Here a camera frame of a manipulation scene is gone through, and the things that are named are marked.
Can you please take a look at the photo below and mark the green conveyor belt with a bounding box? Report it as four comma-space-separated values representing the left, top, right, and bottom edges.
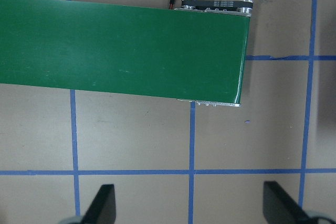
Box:
1, 0, 253, 106

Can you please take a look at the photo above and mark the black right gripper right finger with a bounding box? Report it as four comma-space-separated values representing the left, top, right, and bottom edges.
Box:
263, 181, 311, 224

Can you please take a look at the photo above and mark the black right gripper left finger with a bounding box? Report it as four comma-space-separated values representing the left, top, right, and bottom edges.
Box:
82, 184, 116, 223

